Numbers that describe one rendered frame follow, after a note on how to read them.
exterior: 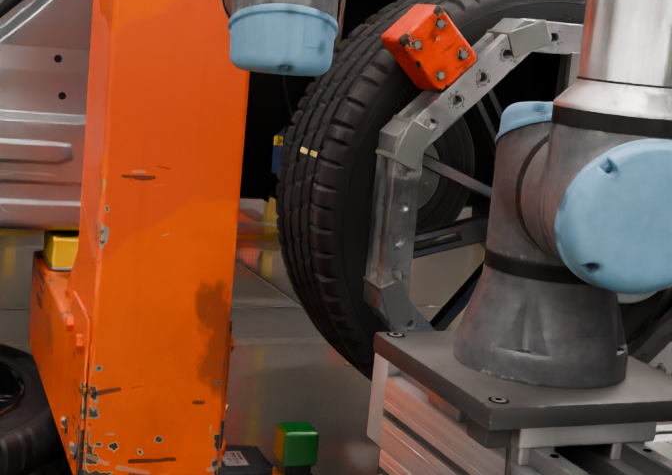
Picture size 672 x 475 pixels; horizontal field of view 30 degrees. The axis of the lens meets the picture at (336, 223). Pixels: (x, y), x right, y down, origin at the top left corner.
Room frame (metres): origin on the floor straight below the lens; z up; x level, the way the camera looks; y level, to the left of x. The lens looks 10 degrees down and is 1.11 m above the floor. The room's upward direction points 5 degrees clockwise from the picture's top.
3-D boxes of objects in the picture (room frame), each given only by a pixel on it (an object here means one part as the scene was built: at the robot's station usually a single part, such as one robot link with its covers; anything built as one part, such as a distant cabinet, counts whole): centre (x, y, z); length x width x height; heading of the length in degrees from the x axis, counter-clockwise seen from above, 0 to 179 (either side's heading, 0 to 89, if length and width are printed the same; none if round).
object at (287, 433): (1.31, 0.02, 0.64); 0.04 x 0.04 x 0.04; 20
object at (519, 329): (1.08, -0.19, 0.87); 0.15 x 0.15 x 0.10
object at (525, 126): (1.07, -0.19, 0.98); 0.13 x 0.12 x 0.14; 9
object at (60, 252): (1.95, 0.38, 0.71); 0.14 x 0.14 x 0.05; 20
